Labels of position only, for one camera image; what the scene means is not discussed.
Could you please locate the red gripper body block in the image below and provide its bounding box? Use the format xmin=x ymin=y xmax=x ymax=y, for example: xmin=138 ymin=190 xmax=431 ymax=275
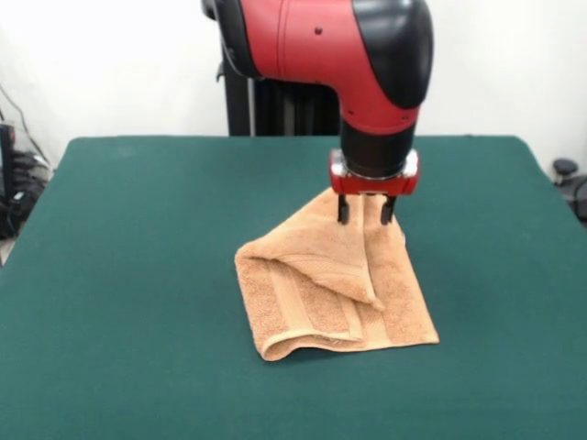
xmin=327 ymin=148 xmax=421 ymax=197

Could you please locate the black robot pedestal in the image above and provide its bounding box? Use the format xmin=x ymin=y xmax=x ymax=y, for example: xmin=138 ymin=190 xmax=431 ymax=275
xmin=215 ymin=40 xmax=343 ymax=138

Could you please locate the dark green table cloth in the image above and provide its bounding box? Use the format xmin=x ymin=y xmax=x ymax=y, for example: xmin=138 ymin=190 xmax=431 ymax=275
xmin=0 ymin=135 xmax=587 ymax=440

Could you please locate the tan terry towel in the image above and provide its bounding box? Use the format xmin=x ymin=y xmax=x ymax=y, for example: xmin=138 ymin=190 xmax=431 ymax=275
xmin=233 ymin=187 xmax=440 ymax=364

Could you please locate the black box with red light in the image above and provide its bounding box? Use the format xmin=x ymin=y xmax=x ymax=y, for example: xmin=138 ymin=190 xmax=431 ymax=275
xmin=0 ymin=122 xmax=17 ymax=203

